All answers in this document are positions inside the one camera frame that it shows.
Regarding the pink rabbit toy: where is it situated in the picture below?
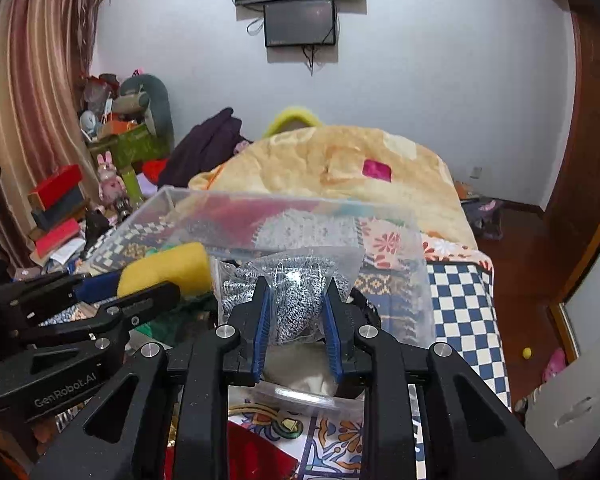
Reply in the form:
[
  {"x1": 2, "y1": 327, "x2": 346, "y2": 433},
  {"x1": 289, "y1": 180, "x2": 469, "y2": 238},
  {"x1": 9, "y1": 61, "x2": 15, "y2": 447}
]
[{"x1": 96, "y1": 151, "x2": 127, "y2": 211}]

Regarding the white cabinet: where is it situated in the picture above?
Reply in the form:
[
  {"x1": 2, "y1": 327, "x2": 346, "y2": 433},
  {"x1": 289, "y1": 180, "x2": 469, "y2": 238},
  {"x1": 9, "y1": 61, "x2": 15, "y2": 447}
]
[{"x1": 524, "y1": 345, "x2": 600, "y2": 471}]

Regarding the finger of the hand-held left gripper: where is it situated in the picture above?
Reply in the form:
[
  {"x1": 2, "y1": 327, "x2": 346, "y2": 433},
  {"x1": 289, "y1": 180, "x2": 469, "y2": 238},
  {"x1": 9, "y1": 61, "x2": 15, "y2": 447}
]
[
  {"x1": 0, "y1": 271, "x2": 124, "y2": 322},
  {"x1": 11, "y1": 281, "x2": 182, "y2": 349}
]

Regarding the colourful patterned blanket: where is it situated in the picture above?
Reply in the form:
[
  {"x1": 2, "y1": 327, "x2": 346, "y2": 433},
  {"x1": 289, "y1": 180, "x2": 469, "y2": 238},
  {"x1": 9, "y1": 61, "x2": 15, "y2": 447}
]
[{"x1": 165, "y1": 397, "x2": 428, "y2": 480}]

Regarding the dark purple garment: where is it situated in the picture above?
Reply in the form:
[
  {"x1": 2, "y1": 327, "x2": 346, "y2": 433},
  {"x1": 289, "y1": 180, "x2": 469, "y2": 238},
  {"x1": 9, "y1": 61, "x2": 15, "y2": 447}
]
[{"x1": 157, "y1": 107, "x2": 253, "y2": 190}]

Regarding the yellow plush sponge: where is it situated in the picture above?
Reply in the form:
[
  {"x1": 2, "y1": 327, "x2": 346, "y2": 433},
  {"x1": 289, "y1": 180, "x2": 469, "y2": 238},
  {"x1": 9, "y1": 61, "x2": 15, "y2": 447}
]
[{"x1": 117, "y1": 241, "x2": 214, "y2": 302}]

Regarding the clear plastic storage box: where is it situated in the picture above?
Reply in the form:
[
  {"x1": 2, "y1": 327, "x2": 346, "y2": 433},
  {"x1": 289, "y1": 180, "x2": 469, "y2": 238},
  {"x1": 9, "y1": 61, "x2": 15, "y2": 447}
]
[{"x1": 82, "y1": 185, "x2": 437, "y2": 348}]

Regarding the red cloth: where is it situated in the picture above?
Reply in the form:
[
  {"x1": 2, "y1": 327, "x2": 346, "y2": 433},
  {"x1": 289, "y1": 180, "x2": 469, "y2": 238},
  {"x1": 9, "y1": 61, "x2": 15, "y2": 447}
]
[{"x1": 165, "y1": 420, "x2": 298, "y2": 480}]

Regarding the blue-white checked bedsheet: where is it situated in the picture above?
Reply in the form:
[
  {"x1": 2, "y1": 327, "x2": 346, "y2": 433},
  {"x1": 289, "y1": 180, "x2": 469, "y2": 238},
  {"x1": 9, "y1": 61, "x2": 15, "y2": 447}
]
[{"x1": 425, "y1": 260, "x2": 512, "y2": 411}]

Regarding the yellow-green plush toy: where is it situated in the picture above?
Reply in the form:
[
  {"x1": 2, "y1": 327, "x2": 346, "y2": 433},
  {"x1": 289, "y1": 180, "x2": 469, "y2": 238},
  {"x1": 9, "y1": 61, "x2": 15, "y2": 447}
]
[{"x1": 261, "y1": 105, "x2": 326, "y2": 139}]

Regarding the pink floor toy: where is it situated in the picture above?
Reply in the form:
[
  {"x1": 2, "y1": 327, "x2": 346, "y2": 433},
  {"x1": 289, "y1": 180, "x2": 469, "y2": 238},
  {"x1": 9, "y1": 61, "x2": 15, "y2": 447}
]
[{"x1": 542, "y1": 347, "x2": 568, "y2": 385}]

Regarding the purple stool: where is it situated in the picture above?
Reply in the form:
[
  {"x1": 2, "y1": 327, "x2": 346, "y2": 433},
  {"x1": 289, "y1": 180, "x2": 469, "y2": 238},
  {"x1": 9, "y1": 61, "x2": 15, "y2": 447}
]
[{"x1": 464, "y1": 199, "x2": 505, "y2": 241}]

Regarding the small black wall monitor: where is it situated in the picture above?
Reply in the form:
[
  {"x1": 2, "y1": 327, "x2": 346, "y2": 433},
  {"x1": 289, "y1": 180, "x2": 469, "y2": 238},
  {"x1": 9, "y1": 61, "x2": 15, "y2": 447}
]
[{"x1": 263, "y1": 0, "x2": 338, "y2": 49}]

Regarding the wooden door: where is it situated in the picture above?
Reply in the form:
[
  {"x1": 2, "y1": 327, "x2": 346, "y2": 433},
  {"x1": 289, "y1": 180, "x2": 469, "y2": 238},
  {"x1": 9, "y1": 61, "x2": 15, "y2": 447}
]
[{"x1": 542, "y1": 5, "x2": 600, "y2": 281}]

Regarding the orange patchwork quilt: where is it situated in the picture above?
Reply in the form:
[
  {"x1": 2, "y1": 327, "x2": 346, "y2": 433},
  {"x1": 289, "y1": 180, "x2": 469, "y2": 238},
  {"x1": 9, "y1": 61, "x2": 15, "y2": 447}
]
[{"x1": 187, "y1": 124, "x2": 480, "y2": 251}]

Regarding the red gift box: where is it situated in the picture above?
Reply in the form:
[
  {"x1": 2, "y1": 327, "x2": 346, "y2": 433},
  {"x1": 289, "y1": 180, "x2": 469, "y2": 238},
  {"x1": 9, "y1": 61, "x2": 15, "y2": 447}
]
[{"x1": 27, "y1": 164, "x2": 85, "y2": 212}]

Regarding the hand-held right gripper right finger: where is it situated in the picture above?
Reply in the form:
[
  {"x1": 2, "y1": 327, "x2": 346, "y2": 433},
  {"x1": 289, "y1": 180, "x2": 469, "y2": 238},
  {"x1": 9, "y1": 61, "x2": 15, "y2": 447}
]
[{"x1": 322, "y1": 277, "x2": 561, "y2": 480}]

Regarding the striped brown curtain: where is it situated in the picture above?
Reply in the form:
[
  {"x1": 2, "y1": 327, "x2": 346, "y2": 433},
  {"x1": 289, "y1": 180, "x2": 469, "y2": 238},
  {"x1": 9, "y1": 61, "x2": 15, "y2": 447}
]
[{"x1": 0, "y1": 0, "x2": 107, "y2": 271}]

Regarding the grey plush toy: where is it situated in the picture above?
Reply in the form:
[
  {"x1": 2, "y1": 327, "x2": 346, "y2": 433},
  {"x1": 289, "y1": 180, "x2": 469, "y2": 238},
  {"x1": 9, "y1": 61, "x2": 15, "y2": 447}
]
[{"x1": 111, "y1": 74, "x2": 175, "y2": 150}]

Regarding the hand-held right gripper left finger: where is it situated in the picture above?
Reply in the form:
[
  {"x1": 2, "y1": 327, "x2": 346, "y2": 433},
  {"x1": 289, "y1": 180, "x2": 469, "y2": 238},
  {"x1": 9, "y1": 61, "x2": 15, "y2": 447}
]
[{"x1": 30, "y1": 275, "x2": 272, "y2": 480}]

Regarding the bagged blue-white knitted cloth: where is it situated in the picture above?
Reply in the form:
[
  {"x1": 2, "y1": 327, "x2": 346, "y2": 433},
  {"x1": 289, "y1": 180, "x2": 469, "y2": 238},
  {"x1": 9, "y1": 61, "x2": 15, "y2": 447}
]
[{"x1": 211, "y1": 246, "x2": 366, "y2": 347}]

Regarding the green patterned box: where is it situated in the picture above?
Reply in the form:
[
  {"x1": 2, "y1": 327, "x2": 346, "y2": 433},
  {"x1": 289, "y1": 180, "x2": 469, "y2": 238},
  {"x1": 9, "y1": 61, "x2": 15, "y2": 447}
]
[{"x1": 87, "y1": 127, "x2": 172, "y2": 173}]

